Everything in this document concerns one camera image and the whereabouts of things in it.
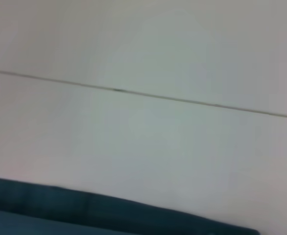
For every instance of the teal t-shirt with FREE print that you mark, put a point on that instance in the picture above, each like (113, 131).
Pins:
(84, 210)

